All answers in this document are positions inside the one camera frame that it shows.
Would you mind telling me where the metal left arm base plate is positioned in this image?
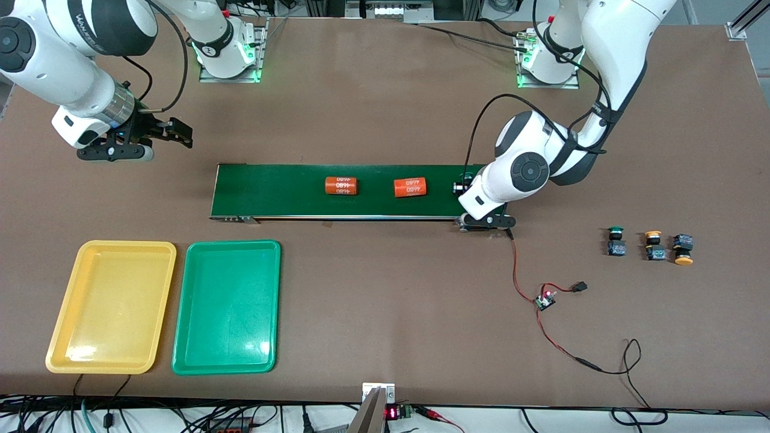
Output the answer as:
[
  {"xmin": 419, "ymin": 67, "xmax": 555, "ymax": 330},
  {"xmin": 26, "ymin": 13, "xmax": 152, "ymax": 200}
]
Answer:
[{"xmin": 516, "ymin": 30, "xmax": 581, "ymax": 90}]

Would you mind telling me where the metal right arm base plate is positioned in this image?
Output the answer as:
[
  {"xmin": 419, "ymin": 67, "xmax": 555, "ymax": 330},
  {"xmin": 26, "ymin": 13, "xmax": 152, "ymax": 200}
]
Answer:
[{"xmin": 199, "ymin": 17, "xmax": 270, "ymax": 84}]

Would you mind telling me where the white lit equipment box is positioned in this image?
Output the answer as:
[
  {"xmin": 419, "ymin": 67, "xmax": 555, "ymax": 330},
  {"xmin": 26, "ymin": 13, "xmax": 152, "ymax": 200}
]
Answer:
[{"xmin": 345, "ymin": 0, "xmax": 435, "ymax": 25}]

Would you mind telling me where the black base power cable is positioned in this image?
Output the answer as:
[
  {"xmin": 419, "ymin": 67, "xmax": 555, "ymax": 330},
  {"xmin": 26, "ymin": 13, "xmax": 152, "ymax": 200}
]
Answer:
[{"xmin": 415, "ymin": 17, "xmax": 533, "ymax": 54}]

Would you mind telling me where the yellow plastic tray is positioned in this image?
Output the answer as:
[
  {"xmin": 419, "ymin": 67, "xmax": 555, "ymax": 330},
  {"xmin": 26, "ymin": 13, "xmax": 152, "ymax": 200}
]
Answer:
[{"xmin": 46, "ymin": 240, "xmax": 177, "ymax": 375}]

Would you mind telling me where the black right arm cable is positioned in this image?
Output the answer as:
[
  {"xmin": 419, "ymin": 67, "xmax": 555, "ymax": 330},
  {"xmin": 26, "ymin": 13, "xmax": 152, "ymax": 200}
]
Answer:
[{"xmin": 123, "ymin": 0, "xmax": 189, "ymax": 112}]

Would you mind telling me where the aluminium frame profile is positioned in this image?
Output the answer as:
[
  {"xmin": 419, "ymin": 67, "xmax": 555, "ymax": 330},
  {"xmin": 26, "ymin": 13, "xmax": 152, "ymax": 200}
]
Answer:
[{"xmin": 726, "ymin": 0, "xmax": 770, "ymax": 41}]

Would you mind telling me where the red black motor wire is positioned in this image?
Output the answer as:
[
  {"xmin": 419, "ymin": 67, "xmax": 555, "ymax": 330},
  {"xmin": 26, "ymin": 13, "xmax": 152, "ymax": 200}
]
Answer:
[{"xmin": 507, "ymin": 227, "xmax": 542, "ymax": 302}]

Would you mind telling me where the green plastic tray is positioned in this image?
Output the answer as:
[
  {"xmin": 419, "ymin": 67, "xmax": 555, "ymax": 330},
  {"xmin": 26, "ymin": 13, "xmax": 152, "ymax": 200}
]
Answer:
[{"xmin": 171, "ymin": 239, "xmax": 282, "ymax": 376}]

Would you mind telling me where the silver mounting bracket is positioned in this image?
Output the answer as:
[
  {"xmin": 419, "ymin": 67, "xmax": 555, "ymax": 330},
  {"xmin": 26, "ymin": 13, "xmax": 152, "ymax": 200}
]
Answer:
[{"xmin": 362, "ymin": 382, "xmax": 396, "ymax": 405}]

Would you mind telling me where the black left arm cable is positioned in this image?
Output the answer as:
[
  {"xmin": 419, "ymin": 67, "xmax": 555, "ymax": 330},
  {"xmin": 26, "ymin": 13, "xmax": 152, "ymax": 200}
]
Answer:
[{"xmin": 463, "ymin": 0, "xmax": 614, "ymax": 181}]

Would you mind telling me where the red lead with black connector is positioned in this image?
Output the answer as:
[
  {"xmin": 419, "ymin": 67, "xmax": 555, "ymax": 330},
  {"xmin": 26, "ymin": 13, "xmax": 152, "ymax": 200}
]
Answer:
[{"xmin": 541, "ymin": 280, "xmax": 588, "ymax": 296}]

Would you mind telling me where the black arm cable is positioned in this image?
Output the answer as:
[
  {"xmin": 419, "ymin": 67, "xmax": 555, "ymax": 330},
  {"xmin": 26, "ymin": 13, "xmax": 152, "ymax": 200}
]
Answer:
[
  {"xmin": 463, "ymin": 0, "xmax": 614, "ymax": 181},
  {"xmin": 123, "ymin": 0, "xmax": 189, "ymax": 112}
]

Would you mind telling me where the red clip lead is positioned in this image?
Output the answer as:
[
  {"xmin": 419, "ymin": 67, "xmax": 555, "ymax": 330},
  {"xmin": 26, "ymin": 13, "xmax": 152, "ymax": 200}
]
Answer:
[{"xmin": 415, "ymin": 406, "xmax": 465, "ymax": 433}]

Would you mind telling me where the orange 4680 cylinder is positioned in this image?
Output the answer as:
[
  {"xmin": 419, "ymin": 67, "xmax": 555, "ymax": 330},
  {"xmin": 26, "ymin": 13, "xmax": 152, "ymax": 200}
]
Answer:
[
  {"xmin": 393, "ymin": 177, "xmax": 428, "ymax": 198},
  {"xmin": 325, "ymin": 176, "xmax": 360, "ymax": 196}
]

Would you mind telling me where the grey metal camera arm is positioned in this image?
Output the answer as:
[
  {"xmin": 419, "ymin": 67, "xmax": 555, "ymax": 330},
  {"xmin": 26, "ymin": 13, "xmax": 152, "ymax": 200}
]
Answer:
[{"xmin": 346, "ymin": 387, "xmax": 387, "ymax": 433}]

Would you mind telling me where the green conveyor belt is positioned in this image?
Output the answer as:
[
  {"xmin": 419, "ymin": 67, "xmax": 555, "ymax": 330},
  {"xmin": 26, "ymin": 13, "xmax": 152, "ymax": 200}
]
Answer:
[{"xmin": 209, "ymin": 162, "xmax": 513, "ymax": 233}]

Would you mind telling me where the yellow push button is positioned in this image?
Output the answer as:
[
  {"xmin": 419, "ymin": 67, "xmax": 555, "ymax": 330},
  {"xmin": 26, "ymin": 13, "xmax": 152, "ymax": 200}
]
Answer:
[
  {"xmin": 644, "ymin": 231, "xmax": 667, "ymax": 262},
  {"xmin": 672, "ymin": 234, "xmax": 695, "ymax": 266}
]

